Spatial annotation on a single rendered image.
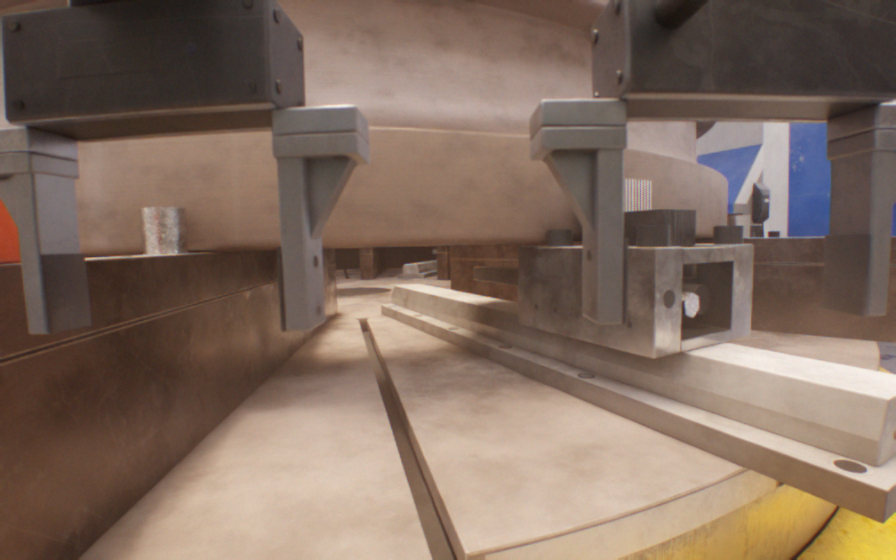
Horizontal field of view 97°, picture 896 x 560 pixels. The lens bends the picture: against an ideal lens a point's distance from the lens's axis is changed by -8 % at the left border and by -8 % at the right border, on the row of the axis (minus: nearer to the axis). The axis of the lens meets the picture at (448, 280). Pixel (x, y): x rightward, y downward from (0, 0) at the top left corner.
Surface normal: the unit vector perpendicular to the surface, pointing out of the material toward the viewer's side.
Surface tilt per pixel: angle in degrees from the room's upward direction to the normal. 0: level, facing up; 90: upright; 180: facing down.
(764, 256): 90
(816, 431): 90
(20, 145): 90
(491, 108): 72
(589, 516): 0
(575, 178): 90
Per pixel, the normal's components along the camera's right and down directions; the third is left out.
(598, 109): -0.01, 0.09
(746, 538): 0.42, 0.07
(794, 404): -0.85, -0.26
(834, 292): -1.00, 0.02
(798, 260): -0.65, 0.08
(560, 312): -0.89, 0.06
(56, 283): 1.00, -0.03
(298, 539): -0.03, -1.00
